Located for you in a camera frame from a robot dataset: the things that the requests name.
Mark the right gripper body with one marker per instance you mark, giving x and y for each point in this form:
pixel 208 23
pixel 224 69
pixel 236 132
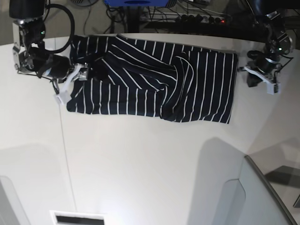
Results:
pixel 56 67

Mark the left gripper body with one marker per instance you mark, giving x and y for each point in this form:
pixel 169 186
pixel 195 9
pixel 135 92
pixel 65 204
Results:
pixel 263 62

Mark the navy white striped t-shirt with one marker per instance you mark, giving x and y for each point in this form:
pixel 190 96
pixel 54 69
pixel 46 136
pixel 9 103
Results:
pixel 177 83

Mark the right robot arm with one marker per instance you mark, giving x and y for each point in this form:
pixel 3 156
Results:
pixel 29 52

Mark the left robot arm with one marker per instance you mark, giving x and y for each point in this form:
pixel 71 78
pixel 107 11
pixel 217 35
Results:
pixel 269 20

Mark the white power strip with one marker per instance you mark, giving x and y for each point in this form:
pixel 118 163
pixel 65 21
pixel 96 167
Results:
pixel 173 17

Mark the blue plastic bin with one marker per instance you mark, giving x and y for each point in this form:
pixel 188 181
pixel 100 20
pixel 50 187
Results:
pixel 139 3

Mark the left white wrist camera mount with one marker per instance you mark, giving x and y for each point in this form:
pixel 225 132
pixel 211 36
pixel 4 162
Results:
pixel 273 86

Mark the grey metal edge rail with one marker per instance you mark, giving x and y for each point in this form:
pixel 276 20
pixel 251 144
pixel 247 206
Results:
pixel 275 197

